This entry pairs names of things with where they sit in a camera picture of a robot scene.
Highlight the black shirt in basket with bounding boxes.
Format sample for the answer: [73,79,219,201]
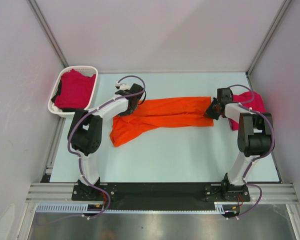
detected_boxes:
[51,80,87,112]

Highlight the purple cable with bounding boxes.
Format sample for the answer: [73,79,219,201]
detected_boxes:
[224,84,276,221]
[67,74,147,222]

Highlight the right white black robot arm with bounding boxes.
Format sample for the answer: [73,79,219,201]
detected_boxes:
[204,87,275,201]

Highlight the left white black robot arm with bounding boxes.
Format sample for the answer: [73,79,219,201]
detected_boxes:
[67,83,145,200]

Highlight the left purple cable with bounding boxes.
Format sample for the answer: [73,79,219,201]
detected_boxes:
[67,74,147,222]

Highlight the magenta shirt in basket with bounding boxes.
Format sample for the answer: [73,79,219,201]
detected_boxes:
[51,69,96,112]

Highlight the white plastic basket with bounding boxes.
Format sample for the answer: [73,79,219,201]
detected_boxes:
[47,65,98,118]

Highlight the left aluminium corner post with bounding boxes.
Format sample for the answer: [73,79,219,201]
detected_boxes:
[26,0,69,68]

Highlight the orange t shirt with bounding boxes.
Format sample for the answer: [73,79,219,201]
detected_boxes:
[109,96,214,147]

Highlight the white slotted cable duct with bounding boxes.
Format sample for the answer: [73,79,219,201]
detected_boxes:
[36,203,239,215]

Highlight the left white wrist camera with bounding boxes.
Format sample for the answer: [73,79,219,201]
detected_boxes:
[115,82,131,91]

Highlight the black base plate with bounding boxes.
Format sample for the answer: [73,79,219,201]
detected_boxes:
[71,182,251,211]

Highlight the right aluminium corner post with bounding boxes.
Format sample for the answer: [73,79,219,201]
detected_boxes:
[245,0,294,78]

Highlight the folded magenta t shirt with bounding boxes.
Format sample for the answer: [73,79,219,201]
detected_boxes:
[228,91,268,132]

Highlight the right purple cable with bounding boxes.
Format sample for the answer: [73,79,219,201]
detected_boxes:
[224,84,276,221]

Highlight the aluminium corner post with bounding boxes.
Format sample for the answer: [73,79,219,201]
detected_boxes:
[245,0,294,78]
[26,0,69,68]

